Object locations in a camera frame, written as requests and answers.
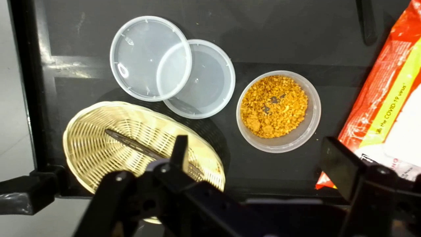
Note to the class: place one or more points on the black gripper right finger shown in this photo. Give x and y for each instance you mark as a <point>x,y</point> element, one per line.
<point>372,193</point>

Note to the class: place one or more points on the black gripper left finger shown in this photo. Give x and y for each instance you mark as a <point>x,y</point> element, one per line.
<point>175,198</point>

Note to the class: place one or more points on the clear plastic lid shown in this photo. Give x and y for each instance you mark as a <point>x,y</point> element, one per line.
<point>210,84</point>
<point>145,57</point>

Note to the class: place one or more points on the plastic tub of orange crumbs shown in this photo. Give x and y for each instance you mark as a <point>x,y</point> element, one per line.
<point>276,110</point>

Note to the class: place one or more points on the oval wicker basket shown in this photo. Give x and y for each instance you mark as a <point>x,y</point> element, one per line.
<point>100,145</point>

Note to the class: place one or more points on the red wipes package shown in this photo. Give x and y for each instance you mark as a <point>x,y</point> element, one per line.
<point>389,106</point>

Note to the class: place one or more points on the brown spoon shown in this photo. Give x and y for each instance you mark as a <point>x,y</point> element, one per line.
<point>131,143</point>

